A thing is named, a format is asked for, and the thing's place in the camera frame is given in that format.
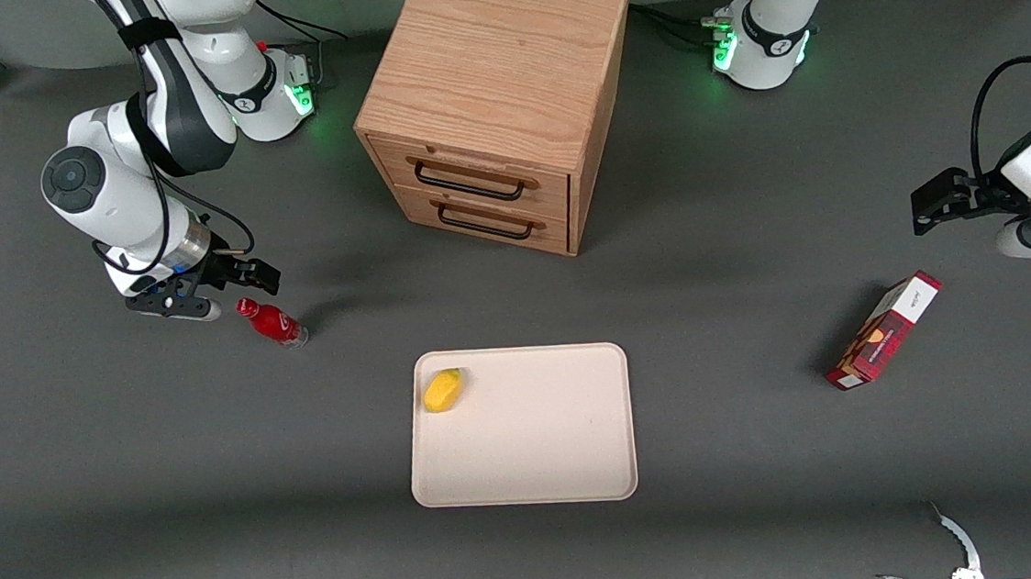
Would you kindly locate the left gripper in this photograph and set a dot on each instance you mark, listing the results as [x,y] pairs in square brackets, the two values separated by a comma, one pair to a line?
[977,193]

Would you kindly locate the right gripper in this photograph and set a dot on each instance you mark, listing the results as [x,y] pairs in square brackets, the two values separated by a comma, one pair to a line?
[221,267]

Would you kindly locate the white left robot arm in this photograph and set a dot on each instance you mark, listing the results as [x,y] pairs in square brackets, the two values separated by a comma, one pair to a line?
[776,30]

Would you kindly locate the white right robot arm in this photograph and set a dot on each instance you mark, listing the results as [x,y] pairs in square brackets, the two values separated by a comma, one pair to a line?
[126,196]

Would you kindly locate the red coke bottle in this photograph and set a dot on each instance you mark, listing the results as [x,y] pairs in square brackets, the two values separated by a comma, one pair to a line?
[274,323]

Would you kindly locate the beige plastic tray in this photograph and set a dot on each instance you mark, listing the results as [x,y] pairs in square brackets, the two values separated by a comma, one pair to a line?
[527,431]

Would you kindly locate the red plaid shortbread box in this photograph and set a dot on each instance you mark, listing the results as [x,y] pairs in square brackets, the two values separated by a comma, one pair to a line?
[887,332]

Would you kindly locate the yellow lemon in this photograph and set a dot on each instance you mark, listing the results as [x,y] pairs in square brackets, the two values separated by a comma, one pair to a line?
[443,392]

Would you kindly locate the wooden drawer front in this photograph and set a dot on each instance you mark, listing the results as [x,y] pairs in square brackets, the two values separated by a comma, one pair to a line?
[492,220]
[478,168]

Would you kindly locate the wooden drawer cabinet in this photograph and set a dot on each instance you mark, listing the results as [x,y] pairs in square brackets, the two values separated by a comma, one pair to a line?
[498,70]

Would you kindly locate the serrated white metal clamp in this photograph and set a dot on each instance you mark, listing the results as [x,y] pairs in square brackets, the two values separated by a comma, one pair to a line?
[957,540]

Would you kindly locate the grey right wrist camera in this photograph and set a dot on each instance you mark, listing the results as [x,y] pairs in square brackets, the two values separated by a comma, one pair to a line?
[190,309]

